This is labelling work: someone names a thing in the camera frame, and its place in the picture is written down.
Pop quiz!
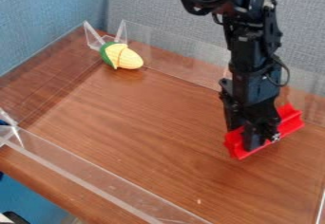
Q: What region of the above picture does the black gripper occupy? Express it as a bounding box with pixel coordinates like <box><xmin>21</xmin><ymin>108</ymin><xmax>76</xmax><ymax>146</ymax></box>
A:
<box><xmin>218</xmin><ymin>65</ymin><xmax>282</xmax><ymax>152</ymax></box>

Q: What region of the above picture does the red star-shaped bar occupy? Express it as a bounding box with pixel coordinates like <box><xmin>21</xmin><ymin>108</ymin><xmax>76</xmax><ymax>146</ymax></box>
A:
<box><xmin>223</xmin><ymin>103</ymin><xmax>305</xmax><ymax>160</ymax></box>

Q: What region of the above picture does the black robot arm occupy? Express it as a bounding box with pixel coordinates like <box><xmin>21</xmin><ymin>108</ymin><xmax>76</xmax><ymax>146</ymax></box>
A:
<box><xmin>180</xmin><ymin>0</ymin><xmax>283</xmax><ymax>152</ymax></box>

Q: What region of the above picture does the yellow green toy corn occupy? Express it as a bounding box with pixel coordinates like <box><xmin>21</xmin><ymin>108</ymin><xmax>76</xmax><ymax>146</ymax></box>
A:
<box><xmin>99</xmin><ymin>42</ymin><xmax>143</xmax><ymax>69</ymax></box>

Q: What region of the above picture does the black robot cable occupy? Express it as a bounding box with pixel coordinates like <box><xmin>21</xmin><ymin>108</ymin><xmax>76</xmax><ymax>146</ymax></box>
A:
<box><xmin>263</xmin><ymin>53</ymin><xmax>291</xmax><ymax>88</ymax></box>

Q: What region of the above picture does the clear acrylic back wall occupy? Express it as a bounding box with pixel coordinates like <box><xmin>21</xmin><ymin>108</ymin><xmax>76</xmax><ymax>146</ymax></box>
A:
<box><xmin>115</xmin><ymin>20</ymin><xmax>325</xmax><ymax>127</ymax></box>

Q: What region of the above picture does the clear acrylic wall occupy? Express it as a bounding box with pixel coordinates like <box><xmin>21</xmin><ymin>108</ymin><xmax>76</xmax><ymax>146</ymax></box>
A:
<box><xmin>0</xmin><ymin>107</ymin><xmax>212</xmax><ymax>224</ymax></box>
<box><xmin>115</xmin><ymin>20</ymin><xmax>325</xmax><ymax>127</ymax></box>
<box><xmin>0</xmin><ymin>25</ymin><xmax>100</xmax><ymax>126</ymax></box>

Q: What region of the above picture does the clear acrylic front wall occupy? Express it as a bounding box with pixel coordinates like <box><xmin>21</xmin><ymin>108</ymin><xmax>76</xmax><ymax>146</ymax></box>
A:
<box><xmin>0</xmin><ymin>107</ymin><xmax>212</xmax><ymax>224</ymax></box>

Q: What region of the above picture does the clear acrylic corner bracket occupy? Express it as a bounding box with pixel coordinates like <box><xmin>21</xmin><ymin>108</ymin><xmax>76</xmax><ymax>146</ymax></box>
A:
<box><xmin>83</xmin><ymin>21</ymin><xmax>127</xmax><ymax>51</ymax></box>

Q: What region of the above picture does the clear acrylic left wall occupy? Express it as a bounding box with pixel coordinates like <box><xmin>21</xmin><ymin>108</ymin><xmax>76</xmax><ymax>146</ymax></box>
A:
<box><xmin>0</xmin><ymin>25</ymin><xmax>100</xmax><ymax>126</ymax></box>

